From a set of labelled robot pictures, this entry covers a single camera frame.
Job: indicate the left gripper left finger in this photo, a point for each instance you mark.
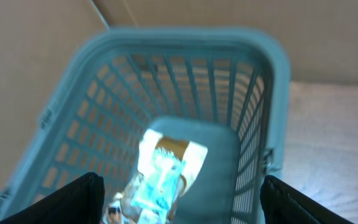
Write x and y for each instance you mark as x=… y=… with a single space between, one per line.
x=79 y=202

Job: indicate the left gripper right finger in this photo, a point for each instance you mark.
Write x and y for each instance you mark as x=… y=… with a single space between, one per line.
x=282 y=204

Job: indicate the brown white snack wrapper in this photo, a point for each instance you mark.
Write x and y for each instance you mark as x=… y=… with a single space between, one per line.
x=121 y=211

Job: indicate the teal snack packet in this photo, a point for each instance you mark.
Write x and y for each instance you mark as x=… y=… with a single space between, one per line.
x=159 y=188

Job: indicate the grey plastic mesh basket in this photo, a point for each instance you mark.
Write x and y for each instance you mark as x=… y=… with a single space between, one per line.
x=223 y=88

